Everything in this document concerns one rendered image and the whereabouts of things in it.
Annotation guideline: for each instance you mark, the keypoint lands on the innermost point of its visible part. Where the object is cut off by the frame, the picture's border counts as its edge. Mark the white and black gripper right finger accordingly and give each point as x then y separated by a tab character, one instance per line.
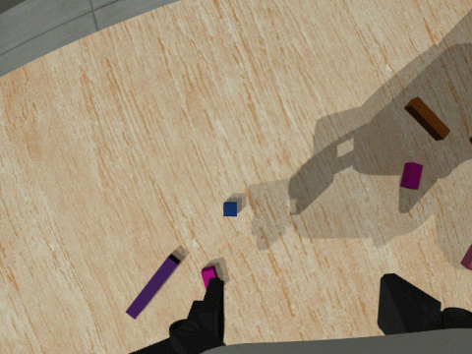
404	308

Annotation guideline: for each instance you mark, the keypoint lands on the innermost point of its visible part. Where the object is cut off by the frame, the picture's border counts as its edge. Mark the orange rod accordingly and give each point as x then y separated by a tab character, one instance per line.
427	118

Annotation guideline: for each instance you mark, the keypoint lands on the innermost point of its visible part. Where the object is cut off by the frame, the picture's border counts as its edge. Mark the purple rod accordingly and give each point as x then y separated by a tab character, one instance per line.
152	286

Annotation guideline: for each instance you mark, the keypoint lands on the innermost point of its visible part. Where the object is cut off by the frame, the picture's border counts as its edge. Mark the dark pink rod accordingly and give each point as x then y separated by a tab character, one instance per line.
467	259

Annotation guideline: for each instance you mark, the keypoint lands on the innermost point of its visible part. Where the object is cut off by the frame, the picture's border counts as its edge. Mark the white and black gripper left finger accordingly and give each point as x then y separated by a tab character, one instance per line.
195	337

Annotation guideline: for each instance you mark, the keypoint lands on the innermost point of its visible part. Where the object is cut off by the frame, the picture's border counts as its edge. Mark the small magenta block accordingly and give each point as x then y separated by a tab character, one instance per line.
207	273
411	175

